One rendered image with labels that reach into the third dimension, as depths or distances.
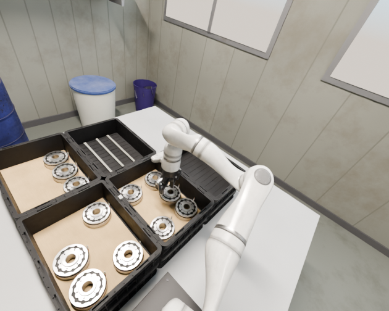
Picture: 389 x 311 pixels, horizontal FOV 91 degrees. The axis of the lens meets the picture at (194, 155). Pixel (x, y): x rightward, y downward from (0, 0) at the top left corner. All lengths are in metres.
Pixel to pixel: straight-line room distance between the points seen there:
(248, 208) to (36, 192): 0.88
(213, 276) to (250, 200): 0.21
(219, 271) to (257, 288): 0.55
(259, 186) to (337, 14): 1.78
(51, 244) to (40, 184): 0.31
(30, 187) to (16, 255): 0.27
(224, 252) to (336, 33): 1.95
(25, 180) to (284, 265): 1.27
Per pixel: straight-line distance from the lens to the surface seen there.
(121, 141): 1.25
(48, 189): 1.06
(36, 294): 1.00
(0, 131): 2.30
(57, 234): 0.92
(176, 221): 0.90
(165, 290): 0.85
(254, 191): 0.57
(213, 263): 0.51
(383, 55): 2.11
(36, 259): 0.78
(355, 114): 2.20
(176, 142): 0.63
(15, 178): 1.16
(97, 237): 0.88
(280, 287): 1.10
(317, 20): 2.18
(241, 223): 0.53
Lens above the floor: 1.60
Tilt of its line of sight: 40 degrees down
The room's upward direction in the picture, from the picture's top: 15 degrees clockwise
